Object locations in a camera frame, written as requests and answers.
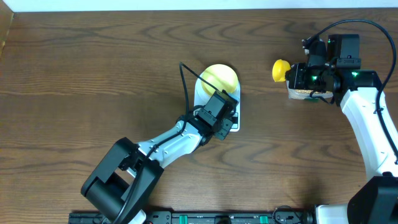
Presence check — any clear container of soybeans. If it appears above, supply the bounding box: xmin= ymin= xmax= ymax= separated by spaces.
xmin=287 ymin=88 xmax=333 ymax=100

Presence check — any white digital kitchen scale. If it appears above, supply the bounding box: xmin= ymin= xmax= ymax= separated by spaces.
xmin=194 ymin=79 xmax=241 ymax=132

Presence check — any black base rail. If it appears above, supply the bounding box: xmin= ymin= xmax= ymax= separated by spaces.
xmin=68 ymin=210 xmax=317 ymax=224

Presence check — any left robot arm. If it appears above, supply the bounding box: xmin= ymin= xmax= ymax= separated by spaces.
xmin=81 ymin=106 xmax=236 ymax=223

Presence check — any yellow measuring scoop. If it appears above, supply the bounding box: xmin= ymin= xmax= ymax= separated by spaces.
xmin=272 ymin=59 xmax=291 ymax=82

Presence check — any yellow plastic bowl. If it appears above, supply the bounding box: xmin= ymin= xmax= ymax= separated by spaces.
xmin=201 ymin=64 xmax=239 ymax=93

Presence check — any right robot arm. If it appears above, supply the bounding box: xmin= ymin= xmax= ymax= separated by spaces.
xmin=285 ymin=34 xmax=397 ymax=223

